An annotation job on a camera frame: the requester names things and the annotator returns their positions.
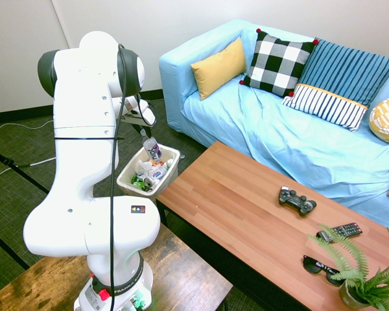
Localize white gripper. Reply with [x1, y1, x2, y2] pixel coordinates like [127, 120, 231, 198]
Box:
[118, 97, 158, 140]

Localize clear plastic water bottle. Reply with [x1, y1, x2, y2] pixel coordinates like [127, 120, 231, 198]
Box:
[139, 128, 163, 162]

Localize white plastic trash bin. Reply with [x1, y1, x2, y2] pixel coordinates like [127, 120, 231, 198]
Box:
[116, 143, 182, 200]

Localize crumpled white paper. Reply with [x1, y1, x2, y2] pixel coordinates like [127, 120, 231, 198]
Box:
[135, 158, 155, 175]

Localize crushed silver drink can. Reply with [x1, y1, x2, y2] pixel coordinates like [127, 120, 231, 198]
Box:
[150, 166, 169, 181]

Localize plain mustard yellow pillow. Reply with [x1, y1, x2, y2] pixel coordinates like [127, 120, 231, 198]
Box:
[190, 38, 248, 101]

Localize reddish wood coffee table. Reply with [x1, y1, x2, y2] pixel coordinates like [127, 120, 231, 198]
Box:
[155, 141, 389, 311]

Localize black white checkered pillow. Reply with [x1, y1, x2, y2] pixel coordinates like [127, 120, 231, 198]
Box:
[239, 28, 320, 98]

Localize light blue sofa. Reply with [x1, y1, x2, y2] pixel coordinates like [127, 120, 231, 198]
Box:
[158, 18, 389, 236]

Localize rustic dark wood table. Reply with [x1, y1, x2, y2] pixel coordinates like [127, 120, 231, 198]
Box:
[0, 223, 234, 311]

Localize black game controller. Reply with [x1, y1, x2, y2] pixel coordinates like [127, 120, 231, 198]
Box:
[278, 185, 318, 217]

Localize white navy striped pillow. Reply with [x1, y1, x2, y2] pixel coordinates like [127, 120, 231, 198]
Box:
[281, 83, 369, 133]

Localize blue striped pillow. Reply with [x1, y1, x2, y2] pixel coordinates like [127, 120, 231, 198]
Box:
[296, 38, 389, 108]

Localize black sunglasses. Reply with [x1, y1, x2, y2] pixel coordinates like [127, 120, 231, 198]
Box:
[303, 255, 346, 288]

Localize black TV remote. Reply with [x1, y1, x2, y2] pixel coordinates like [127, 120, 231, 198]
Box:
[316, 222, 364, 243]

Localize yellow white patterned bolster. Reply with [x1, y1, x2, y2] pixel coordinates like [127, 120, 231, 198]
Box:
[368, 92, 389, 144]

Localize potted green fern plant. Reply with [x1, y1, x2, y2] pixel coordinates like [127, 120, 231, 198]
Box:
[307, 223, 389, 311]

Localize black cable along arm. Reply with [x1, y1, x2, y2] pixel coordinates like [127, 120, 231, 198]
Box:
[108, 43, 157, 311]

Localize white floor cable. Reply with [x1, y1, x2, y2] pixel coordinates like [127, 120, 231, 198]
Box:
[0, 156, 58, 181]
[0, 119, 55, 137]

